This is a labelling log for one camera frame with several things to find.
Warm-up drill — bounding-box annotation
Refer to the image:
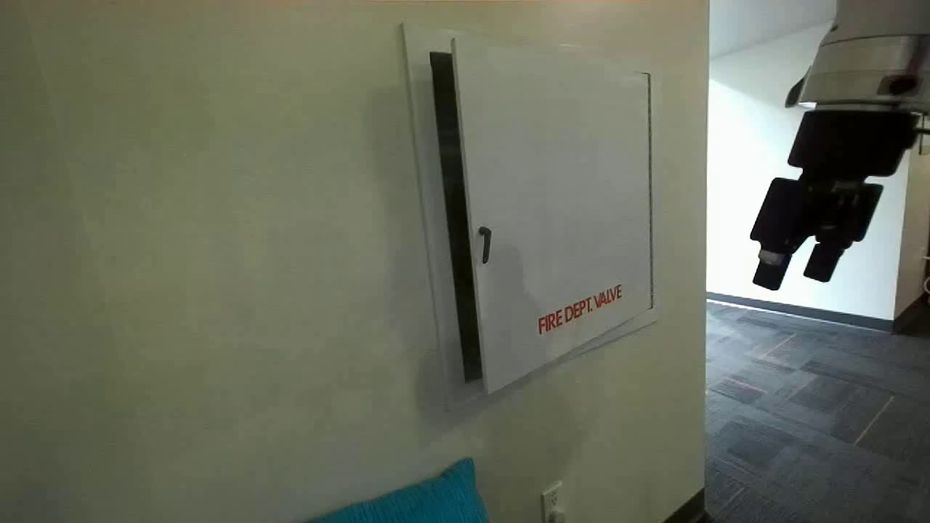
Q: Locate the white locker frame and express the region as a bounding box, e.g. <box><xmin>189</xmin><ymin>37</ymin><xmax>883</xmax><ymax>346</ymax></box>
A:
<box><xmin>397</xmin><ymin>19</ymin><xmax>663</xmax><ymax>401</ymax></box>

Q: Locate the white wall outlet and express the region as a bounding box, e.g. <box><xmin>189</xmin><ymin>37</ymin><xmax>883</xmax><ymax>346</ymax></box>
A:
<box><xmin>537</xmin><ymin>478</ymin><xmax>570</xmax><ymax>523</ymax></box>

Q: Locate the white fire valve locker door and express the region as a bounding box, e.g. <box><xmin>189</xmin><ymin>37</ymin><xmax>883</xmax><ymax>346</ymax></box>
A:
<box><xmin>450</xmin><ymin>35</ymin><xmax>663</xmax><ymax>397</ymax></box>

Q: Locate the dark wall baseboard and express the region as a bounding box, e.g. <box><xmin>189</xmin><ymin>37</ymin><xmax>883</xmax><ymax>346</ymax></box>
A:
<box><xmin>704</xmin><ymin>290</ymin><xmax>930</xmax><ymax>338</ymax></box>

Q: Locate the teal pillow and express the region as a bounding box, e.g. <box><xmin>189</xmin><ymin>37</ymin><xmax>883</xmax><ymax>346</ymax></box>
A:
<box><xmin>313</xmin><ymin>455</ymin><xmax>493</xmax><ymax>523</ymax></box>

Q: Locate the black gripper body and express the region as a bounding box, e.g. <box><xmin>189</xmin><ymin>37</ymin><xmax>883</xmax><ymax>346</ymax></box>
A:
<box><xmin>785</xmin><ymin>108</ymin><xmax>922</xmax><ymax>245</ymax></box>

